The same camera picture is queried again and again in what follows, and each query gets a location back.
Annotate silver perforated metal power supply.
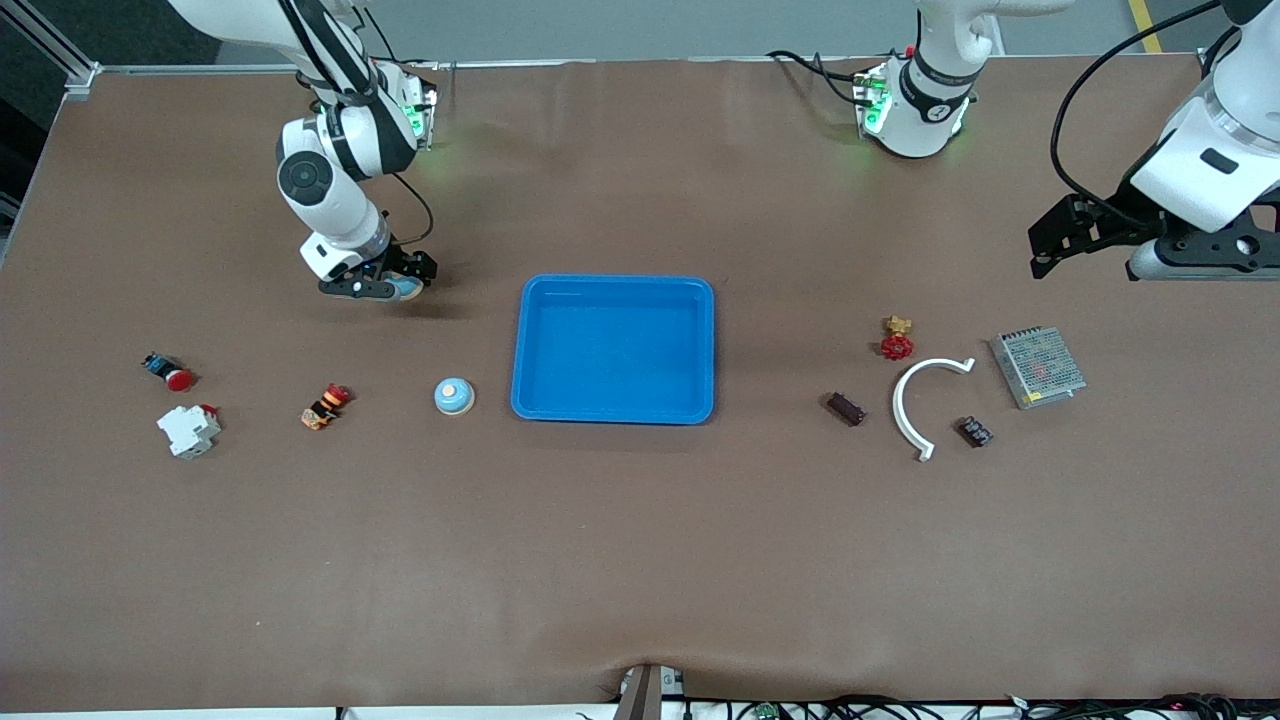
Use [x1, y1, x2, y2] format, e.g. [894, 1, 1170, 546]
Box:
[988, 325, 1088, 411]

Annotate red mushroom button orange body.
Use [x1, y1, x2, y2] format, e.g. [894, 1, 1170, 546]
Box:
[300, 383, 353, 432]

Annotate white base connector box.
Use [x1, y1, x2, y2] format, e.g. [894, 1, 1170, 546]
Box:
[852, 66, 893, 138]
[400, 85, 441, 153]

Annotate blue plastic tray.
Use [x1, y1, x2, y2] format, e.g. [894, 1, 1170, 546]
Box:
[510, 274, 717, 426]

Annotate red push button blue body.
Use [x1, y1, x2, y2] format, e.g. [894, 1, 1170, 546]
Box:
[141, 352, 197, 393]

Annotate white circuit breaker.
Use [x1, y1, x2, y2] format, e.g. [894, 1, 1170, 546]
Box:
[156, 403, 223, 460]

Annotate brown table cover sheet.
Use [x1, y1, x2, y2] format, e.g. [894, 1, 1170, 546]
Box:
[0, 55, 1280, 706]

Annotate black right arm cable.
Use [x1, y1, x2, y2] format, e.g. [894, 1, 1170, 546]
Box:
[275, 0, 436, 249]

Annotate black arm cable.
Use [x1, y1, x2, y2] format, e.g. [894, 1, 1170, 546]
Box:
[275, 0, 436, 249]
[1049, 0, 1231, 229]

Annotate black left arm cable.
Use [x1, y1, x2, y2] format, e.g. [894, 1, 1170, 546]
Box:
[1049, 0, 1231, 229]

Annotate aluminium frame profile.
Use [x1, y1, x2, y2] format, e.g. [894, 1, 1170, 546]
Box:
[0, 0, 101, 101]
[1198, 0, 1251, 76]

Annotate white curved plastic bracket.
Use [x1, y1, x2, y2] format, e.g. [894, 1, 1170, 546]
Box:
[892, 357, 976, 463]

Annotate aluminium table edge rail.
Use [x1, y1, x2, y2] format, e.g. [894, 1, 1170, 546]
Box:
[95, 55, 1216, 76]

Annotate black base cable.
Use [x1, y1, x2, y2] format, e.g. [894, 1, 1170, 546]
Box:
[766, 48, 869, 107]

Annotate black cable bundle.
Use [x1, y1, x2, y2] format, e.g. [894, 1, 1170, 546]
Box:
[685, 693, 1280, 720]

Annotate brown grey camera mount bracket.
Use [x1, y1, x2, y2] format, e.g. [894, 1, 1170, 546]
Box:
[612, 663, 687, 720]

